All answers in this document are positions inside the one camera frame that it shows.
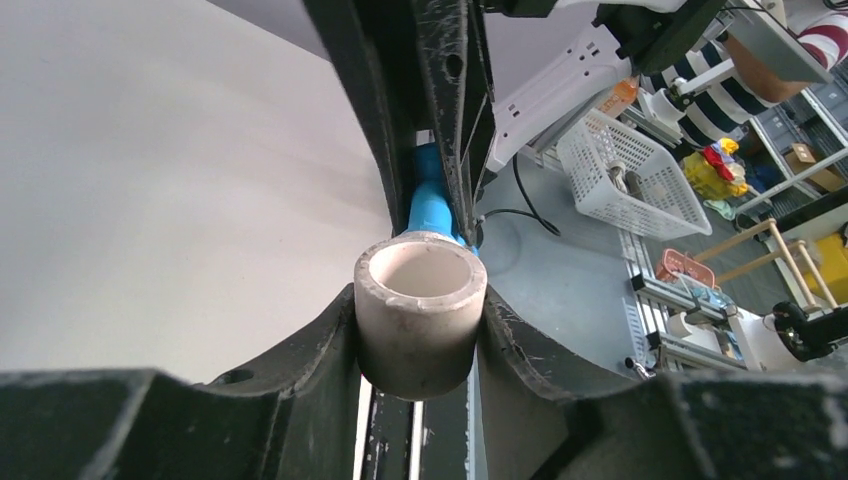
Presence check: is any blue plastic water faucet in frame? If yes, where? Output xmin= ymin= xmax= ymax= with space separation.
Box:
xmin=400 ymin=142 xmax=479 ymax=256

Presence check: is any person in striped shirt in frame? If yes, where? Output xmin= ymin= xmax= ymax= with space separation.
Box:
xmin=640 ymin=1 xmax=847 ymax=155

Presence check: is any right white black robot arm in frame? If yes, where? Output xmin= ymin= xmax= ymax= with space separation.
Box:
xmin=306 ymin=1 xmax=721 ymax=242

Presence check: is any wooden stool frame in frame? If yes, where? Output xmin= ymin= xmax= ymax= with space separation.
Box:
xmin=693 ymin=219 xmax=840 ymax=313

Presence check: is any white perforated plastic basket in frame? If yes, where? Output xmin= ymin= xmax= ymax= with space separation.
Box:
xmin=556 ymin=110 xmax=712 ymax=241

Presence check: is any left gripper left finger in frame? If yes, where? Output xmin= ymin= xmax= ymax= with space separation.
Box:
xmin=1 ymin=287 xmax=360 ymax=479

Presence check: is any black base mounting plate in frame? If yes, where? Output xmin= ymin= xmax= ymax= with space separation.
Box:
xmin=350 ymin=377 xmax=482 ymax=479

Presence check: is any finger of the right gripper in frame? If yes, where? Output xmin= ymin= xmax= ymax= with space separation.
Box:
xmin=304 ymin=1 xmax=423 ymax=236
xmin=411 ymin=0 xmax=495 ymax=246

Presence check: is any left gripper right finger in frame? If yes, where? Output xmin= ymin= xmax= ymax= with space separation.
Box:
xmin=477 ymin=290 xmax=847 ymax=479

